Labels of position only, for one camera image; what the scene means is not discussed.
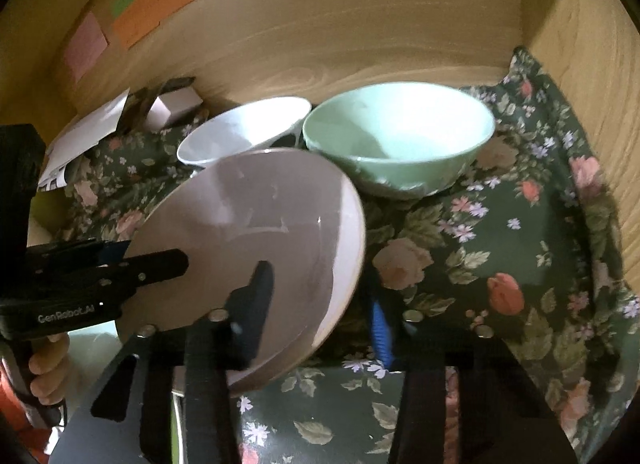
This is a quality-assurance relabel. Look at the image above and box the pink bowl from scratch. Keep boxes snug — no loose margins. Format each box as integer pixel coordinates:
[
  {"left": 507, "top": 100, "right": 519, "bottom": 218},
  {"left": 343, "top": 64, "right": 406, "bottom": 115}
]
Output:
[{"left": 116, "top": 148, "right": 367, "bottom": 392}]

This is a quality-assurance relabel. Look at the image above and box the white bowl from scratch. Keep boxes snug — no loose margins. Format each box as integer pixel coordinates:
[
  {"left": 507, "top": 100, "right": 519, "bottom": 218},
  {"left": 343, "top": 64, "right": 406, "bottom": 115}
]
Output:
[{"left": 176, "top": 97, "right": 312, "bottom": 167}]

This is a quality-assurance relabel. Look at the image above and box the floral tablecloth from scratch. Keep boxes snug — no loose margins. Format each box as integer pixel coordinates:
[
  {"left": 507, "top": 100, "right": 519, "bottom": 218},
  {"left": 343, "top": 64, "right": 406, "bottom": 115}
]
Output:
[{"left": 30, "top": 46, "right": 640, "bottom": 464}]

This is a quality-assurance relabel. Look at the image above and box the stack of white papers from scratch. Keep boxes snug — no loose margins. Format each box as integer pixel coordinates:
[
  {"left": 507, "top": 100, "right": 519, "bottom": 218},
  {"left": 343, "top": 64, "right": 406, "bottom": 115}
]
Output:
[{"left": 37, "top": 91, "right": 131, "bottom": 192}]

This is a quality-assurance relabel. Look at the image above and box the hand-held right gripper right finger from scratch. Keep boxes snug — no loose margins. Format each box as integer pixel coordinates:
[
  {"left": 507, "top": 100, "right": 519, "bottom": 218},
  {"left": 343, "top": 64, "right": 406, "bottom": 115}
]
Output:
[{"left": 367, "top": 289, "right": 581, "bottom": 464}]

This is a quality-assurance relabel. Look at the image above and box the green bowl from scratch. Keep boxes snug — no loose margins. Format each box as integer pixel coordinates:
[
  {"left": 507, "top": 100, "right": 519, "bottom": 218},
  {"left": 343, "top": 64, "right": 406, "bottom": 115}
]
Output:
[{"left": 302, "top": 84, "right": 496, "bottom": 201}]

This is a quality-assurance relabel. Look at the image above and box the pink sticky note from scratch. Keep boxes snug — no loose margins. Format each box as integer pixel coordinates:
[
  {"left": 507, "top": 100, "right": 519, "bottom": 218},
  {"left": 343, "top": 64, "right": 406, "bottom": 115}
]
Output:
[{"left": 64, "top": 14, "right": 108, "bottom": 82}]

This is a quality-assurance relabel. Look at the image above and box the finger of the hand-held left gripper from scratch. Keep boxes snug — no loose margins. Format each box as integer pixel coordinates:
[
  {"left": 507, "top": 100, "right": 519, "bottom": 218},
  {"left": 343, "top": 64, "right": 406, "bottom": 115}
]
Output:
[
  {"left": 27, "top": 239, "right": 132, "bottom": 269},
  {"left": 75, "top": 249, "right": 190, "bottom": 305}
]

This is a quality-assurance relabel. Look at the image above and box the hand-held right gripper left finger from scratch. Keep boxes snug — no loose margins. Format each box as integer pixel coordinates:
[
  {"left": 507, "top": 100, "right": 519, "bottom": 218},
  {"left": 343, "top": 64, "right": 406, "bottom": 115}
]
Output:
[{"left": 47, "top": 260, "right": 276, "bottom": 464}]

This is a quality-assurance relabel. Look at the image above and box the person's left hand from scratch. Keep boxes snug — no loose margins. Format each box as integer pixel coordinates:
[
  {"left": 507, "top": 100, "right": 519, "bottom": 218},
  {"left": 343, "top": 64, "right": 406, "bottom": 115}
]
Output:
[{"left": 27, "top": 333, "right": 71, "bottom": 407}]

